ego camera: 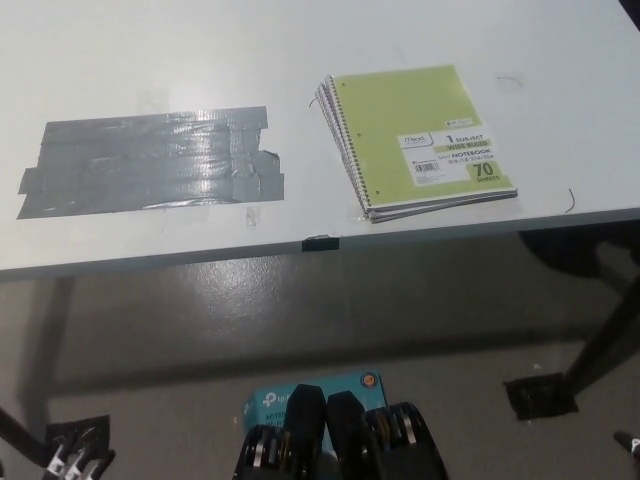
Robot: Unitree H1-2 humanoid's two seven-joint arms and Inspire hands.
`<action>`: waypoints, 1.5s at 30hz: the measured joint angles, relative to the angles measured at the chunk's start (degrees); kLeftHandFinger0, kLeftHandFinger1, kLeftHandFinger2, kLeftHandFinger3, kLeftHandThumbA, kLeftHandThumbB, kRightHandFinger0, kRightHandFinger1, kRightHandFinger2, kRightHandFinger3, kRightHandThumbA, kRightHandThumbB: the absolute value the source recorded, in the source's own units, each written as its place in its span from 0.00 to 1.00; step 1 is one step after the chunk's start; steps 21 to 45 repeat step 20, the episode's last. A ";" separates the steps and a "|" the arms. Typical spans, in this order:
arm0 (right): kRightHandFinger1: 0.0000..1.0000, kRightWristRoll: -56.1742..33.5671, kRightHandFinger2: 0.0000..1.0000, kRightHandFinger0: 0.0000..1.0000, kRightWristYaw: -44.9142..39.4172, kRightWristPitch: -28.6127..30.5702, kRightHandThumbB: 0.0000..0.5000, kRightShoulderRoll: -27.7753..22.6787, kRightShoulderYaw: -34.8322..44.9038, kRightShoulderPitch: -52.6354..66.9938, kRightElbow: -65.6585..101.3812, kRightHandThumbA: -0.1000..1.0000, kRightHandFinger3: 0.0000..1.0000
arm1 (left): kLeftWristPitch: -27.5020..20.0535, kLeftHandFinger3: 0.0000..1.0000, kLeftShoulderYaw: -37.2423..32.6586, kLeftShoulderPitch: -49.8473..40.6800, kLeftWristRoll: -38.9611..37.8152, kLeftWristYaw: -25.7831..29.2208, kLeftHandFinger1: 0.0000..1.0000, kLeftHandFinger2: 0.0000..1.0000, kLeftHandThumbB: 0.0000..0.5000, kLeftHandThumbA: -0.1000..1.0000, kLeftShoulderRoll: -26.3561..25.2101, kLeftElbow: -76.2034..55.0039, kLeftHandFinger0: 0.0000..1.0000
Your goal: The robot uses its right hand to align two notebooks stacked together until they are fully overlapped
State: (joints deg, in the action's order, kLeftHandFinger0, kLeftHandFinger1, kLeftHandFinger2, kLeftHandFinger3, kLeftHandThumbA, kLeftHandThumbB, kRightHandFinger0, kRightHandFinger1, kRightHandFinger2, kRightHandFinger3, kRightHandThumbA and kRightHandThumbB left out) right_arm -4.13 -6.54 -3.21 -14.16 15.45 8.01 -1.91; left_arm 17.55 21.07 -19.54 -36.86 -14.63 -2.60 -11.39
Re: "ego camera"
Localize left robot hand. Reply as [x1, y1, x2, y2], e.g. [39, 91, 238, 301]
[42, 424, 117, 480]

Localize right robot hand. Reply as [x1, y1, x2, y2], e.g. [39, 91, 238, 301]
[613, 429, 640, 457]

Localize green Mead spiral notebook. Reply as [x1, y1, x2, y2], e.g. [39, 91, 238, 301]
[327, 63, 516, 214]

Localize black robot torso blocks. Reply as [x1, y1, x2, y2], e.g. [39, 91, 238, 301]
[232, 383, 449, 480]

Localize black floor tape square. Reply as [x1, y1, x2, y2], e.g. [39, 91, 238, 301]
[503, 372, 579, 422]
[44, 413, 111, 454]

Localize black slanted bar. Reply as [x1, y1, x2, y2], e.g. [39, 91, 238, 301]
[0, 405, 49, 454]

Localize grey table leg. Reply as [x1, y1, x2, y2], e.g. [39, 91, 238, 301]
[29, 277, 76, 411]

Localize teal TP-Link box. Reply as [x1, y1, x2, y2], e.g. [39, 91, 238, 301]
[243, 369, 390, 441]

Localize dark rounded object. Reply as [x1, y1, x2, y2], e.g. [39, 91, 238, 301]
[517, 224, 640, 274]

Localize purple spiral notebook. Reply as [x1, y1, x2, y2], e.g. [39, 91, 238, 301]
[314, 82, 517, 225]

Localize grey duct tape patch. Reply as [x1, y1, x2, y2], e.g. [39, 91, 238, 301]
[16, 105, 286, 220]

